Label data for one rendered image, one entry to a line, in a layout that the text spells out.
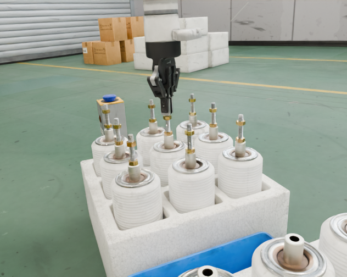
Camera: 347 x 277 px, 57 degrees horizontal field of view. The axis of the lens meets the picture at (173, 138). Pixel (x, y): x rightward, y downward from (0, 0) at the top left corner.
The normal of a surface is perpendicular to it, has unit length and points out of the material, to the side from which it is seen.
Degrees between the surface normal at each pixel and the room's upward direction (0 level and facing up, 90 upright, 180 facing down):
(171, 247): 90
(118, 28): 90
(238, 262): 88
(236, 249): 88
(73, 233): 0
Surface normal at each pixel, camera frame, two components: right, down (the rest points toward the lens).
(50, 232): -0.05, -0.94
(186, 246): 0.38, 0.30
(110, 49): 0.74, 0.20
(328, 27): -0.66, 0.29
